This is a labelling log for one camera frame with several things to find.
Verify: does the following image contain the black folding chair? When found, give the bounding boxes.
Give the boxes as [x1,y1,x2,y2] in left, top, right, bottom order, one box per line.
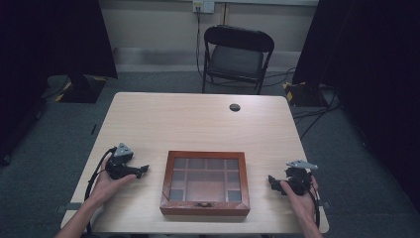
[201,25,275,96]

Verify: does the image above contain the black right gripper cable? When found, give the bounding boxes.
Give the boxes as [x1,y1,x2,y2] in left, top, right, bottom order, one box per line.
[305,170,322,229]

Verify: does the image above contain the black floor cables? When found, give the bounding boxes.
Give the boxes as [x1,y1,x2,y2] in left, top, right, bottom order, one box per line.
[263,66,343,141]

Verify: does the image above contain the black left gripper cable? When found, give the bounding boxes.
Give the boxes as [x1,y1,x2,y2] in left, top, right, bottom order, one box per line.
[83,146,118,238]

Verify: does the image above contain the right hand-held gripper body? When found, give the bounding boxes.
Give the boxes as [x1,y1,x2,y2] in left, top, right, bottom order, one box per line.
[278,160,319,196]

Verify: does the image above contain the white wall socket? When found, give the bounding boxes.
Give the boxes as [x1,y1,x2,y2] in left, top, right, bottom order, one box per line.
[192,0,216,15]

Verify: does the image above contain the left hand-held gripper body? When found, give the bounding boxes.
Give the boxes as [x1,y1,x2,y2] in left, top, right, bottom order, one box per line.
[105,142,141,180]

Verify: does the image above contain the person's right hand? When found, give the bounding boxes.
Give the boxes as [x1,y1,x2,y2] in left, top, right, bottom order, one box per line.
[280,176,320,230]

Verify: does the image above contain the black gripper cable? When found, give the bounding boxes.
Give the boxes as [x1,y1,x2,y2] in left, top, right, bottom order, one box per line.
[305,170,322,229]
[83,146,118,238]

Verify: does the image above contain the wooden box with glass lid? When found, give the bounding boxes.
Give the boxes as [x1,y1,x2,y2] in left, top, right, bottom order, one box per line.
[159,150,252,217]

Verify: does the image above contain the black wall cable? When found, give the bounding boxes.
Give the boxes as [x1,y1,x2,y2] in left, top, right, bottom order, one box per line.
[195,5,204,79]

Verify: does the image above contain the person's left hand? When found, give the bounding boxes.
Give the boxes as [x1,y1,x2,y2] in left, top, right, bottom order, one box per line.
[88,158,137,207]

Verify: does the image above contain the black stand base striped tape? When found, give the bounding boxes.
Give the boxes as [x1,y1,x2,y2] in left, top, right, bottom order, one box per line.
[54,74,109,104]
[282,80,328,108]

